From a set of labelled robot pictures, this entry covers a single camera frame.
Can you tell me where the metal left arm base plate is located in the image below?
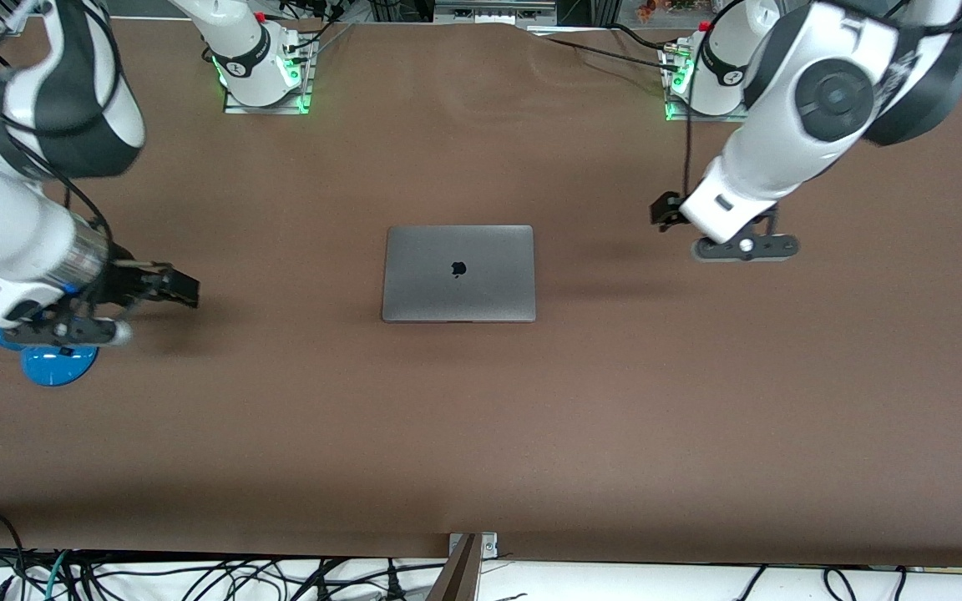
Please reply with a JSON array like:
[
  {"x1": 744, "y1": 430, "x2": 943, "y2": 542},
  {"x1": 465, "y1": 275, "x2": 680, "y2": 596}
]
[{"x1": 661, "y1": 42, "x2": 754, "y2": 124}]

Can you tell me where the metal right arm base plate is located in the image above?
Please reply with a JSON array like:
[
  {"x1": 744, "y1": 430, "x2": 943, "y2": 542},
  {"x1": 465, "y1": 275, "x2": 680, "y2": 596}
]
[{"x1": 222, "y1": 32, "x2": 316, "y2": 116}]

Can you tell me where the grey power strip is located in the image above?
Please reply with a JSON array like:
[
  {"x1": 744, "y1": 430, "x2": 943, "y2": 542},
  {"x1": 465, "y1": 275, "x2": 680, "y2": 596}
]
[{"x1": 433, "y1": 0, "x2": 559, "y2": 26}]

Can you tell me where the blue desk lamp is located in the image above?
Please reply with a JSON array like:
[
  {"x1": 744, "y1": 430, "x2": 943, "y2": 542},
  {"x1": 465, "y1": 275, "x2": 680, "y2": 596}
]
[{"x1": 0, "y1": 286, "x2": 101, "y2": 388}]

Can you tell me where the teal cable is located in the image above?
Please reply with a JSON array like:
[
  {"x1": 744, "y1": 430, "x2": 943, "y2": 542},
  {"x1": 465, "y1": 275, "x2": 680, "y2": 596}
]
[{"x1": 43, "y1": 549, "x2": 71, "y2": 601}]

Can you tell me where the long black table cable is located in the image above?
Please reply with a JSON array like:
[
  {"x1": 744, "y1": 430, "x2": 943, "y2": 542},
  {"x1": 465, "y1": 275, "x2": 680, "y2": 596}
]
[{"x1": 531, "y1": 35, "x2": 686, "y2": 74}]

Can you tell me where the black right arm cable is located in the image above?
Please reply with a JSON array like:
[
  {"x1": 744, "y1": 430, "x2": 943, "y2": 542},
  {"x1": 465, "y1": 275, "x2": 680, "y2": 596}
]
[{"x1": 0, "y1": 0, "x2": 119, "y2": 247}]

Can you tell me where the aluminium profile bar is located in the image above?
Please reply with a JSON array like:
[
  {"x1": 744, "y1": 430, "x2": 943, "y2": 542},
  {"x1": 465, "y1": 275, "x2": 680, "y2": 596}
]
[{"x1": 426, "y1": 534, "x2": 483, "y2": 601}]

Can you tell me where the grey laptop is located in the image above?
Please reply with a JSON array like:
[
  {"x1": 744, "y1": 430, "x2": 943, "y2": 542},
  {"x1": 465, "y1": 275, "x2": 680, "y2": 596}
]
[{"x1": 381, "y1": 224, "x2": 538, "y2": 324}]

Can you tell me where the silver metal bracket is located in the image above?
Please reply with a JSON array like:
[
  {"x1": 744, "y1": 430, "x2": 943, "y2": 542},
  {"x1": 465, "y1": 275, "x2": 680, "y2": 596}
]
[{"x1": 448, "y1": 532, "x2": 499, "y2": 559}]

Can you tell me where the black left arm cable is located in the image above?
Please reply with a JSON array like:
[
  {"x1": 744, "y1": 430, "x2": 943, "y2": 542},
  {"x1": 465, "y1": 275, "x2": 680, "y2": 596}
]
[{"x1": 680, "y1": 0, "x2": 751, "y2": 199}]

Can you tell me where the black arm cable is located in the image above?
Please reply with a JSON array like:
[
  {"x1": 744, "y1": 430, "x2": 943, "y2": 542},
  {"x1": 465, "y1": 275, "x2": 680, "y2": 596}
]
[
  {"x1": 0, "y1": 0, "x2": 119, "y2": 247},
  {"x1": 680, "y1": 0, "x2": 751, "y2": 199}
]

